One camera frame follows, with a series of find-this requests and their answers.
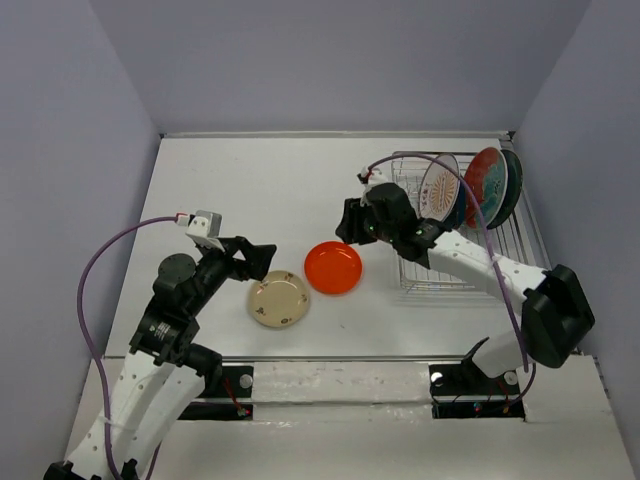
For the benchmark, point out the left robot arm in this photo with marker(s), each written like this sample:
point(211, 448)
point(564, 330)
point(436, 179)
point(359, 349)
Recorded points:
point(164, 369)

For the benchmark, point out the white plate orange sunburst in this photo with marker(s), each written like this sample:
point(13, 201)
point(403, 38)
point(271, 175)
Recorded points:
point(439, 188)

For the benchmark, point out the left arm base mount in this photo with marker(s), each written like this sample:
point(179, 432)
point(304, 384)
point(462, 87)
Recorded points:
point(229, 399)

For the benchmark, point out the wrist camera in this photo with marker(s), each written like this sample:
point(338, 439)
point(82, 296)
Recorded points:
point(371, 178)
point(204, 228)

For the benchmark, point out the dark blue plate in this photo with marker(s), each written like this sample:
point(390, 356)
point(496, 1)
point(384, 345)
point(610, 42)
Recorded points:
point(457, 216)

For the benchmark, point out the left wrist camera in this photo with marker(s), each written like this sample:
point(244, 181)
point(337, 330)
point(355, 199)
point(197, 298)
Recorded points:
point(204, 228)

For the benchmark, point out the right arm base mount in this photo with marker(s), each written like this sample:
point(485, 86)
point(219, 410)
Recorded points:
point(454, 397)

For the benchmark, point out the red and teal floral plate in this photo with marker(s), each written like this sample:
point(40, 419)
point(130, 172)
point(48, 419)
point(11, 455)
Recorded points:
point(487, 176)

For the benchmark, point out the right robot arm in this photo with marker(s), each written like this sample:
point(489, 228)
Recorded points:
point(549, 310)

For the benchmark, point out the metal wire dish rack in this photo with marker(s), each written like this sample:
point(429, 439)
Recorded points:
point(510, 239)

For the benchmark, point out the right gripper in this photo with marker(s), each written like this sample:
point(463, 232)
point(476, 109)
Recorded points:
point(351, 227)

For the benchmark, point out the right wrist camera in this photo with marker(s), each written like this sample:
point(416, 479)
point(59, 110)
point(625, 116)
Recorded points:
point(371, 178)

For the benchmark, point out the teal glazed plate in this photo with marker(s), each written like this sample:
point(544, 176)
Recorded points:
point(513, 191)

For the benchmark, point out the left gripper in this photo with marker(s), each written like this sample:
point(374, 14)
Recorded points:
point(259, 258)

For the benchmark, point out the cream plate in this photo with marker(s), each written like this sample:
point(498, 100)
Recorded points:
point(278, 301)

